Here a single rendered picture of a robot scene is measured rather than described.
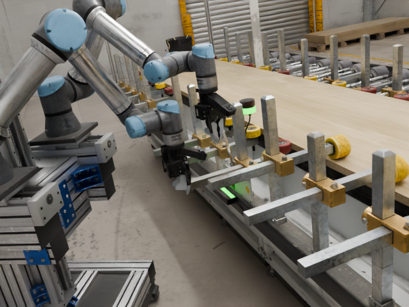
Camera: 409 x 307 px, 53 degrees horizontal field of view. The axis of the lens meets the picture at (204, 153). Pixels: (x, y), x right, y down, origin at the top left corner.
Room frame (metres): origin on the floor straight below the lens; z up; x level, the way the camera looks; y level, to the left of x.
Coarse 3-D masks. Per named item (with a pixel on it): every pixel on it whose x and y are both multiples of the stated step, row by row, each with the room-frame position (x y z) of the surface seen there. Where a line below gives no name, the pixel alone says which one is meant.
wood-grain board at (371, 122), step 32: (224, 64) 3.65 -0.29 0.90; (224, 96) 2.49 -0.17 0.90; (256, 96) 2.37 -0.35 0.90; (288, 96) 2.26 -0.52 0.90; (320, 96) 2.16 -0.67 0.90; (352, 96) 2.07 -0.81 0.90; (384, 96) 1.98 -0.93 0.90; (288, 128) 1.73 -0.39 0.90; (320, 128) 1.67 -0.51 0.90; (352, 128) 1.61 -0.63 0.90; (384, 128) 1.56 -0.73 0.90; (352, 160) 1.30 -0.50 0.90
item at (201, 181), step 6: (258, 162) 1.51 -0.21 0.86; (228, 168) 1.49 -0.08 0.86; (234, 168) 1.48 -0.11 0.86; (240, 168) 1.48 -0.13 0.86; (210, 174) 1.46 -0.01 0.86; (216, 174) 1.45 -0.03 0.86; (222, 174) 1.46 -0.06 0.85; (192, 180) 1.43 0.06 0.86; (198, 180) 1.42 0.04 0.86; (204, 180) 1.43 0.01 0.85; (192, 186) 1.41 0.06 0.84; (198, 186) 1.42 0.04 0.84
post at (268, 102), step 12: (264, 96) 1.31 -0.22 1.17; (264, 108) 1.30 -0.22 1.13; (264, 120) 1.31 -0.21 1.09; (276, 120) 1.30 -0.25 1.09; (264, 132) 1.31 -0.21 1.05; (276, 132) 1.30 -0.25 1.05; (276, 144) 1.30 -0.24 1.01; (276, 180) 1.29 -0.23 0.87; (276, 192) 1.29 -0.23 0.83; (276, 216) 1.29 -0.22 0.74
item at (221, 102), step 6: (210, 96) 1.46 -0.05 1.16; (216, 96) 1.47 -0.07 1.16; (210, 102) 1.46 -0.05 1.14; (216, 102) 1.44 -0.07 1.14; (222, 102) 1.44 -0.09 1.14; (228, 102) 1.45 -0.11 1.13; (222, 108) 1.42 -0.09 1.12; (228, 108) 1.41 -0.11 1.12; (234, 108) 1.42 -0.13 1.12; (228, 114) 1.40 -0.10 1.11; (234, 114) 1.42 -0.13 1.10
